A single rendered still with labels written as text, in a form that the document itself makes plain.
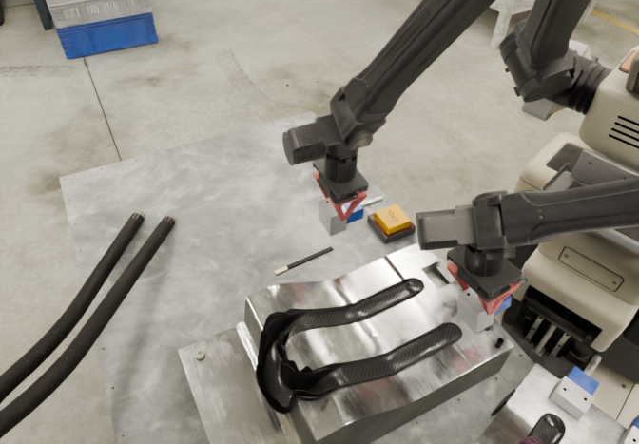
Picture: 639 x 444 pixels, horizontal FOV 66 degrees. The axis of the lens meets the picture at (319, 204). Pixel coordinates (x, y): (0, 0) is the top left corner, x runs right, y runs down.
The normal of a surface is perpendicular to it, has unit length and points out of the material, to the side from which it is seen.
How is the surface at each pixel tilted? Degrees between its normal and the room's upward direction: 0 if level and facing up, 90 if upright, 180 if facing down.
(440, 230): 43
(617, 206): 75
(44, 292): 0
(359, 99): 79
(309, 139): 29
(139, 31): 90
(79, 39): 91
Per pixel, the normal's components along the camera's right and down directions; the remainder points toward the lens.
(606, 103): -0.69, 0.58
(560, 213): -0.89, 0.04
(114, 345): 0.03, -0.72
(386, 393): 0.41, -0.78
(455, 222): -0.21, -0.08
